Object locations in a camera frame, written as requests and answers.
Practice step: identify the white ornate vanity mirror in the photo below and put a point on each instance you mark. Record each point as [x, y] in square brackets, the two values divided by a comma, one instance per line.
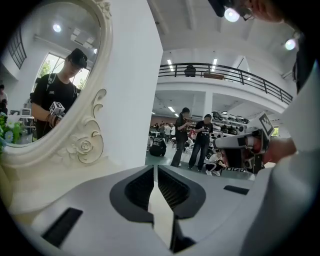
[85, 147]

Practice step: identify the round ceiling lamp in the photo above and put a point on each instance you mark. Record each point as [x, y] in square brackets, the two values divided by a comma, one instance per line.
[290, 44]
[231, 13]

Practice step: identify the black head-worn camera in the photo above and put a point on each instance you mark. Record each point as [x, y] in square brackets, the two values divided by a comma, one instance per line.
[217, 6]

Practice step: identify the artificial flowers in white pot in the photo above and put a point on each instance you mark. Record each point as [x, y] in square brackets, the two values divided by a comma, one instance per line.
[10, 130]

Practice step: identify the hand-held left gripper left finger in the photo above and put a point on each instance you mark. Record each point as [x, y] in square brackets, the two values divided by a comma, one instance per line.
[100, 200]

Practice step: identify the white dressing table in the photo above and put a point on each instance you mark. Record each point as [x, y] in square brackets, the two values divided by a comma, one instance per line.
[37, 190]

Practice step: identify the black balcony railing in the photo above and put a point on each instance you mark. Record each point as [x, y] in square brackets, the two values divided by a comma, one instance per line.
[205, 64]

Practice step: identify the black office chair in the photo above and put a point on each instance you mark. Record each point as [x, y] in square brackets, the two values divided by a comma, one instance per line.
[190, 70]

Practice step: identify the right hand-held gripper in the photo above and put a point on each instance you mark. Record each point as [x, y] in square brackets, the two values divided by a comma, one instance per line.
[257, 150]

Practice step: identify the ceiling strip light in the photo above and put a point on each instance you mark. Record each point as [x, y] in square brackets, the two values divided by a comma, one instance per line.
[170, 64]
[214, 63]

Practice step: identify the person's right forearm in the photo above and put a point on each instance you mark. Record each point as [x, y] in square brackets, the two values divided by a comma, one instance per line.
[280, 150]

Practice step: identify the person's black clothing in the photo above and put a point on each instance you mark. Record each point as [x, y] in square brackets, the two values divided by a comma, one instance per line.
[303, 70]

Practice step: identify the wooden balcony desk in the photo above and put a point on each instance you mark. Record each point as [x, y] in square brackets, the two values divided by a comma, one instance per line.
[213, 76]

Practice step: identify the shelf of black white helmets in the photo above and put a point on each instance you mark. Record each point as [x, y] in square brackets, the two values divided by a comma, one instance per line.
[227, 117]

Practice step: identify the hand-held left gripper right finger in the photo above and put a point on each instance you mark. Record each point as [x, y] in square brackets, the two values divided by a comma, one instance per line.
[212, 207]

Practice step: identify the person's head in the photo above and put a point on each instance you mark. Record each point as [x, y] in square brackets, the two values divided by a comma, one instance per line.
[267, 10]

